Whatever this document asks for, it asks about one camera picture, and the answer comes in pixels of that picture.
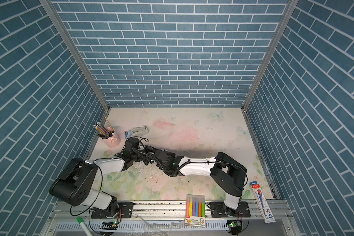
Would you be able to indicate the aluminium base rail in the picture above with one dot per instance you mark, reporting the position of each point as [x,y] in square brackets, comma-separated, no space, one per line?
[167,218]

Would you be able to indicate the pink pencil cup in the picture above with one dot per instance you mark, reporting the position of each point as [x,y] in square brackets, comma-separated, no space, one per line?
[107,134]

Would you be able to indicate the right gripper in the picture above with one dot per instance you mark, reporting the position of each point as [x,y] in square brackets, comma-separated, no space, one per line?
[171,154]

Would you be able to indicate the green capped marker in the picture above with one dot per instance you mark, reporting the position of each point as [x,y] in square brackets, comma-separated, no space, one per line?
[83,226]

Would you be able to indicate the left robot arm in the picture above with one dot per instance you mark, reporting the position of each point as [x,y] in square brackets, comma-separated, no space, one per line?
[81,181]

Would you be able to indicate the small blue white item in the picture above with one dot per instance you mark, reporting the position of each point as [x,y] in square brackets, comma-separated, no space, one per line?
[128,134]

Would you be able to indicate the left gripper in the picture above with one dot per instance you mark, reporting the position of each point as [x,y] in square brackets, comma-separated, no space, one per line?
[147,157]

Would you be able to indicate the highlighter marker pack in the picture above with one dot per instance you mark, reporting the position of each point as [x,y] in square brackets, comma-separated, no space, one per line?
[195,213]

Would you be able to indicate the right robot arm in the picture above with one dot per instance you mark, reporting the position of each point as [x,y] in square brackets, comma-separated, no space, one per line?
[230,175]

